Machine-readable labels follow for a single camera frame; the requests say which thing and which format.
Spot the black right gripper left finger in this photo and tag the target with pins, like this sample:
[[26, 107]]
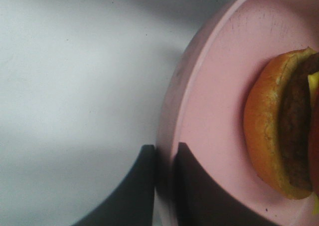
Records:
[[132, 202]]

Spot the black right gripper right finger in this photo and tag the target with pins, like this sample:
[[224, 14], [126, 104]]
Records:
[[200, 201]]

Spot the pink round plate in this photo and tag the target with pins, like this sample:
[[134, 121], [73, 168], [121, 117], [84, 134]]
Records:
[[203, 106]]

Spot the burger with lettuce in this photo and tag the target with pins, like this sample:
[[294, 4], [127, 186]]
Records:
[[279, 121]]

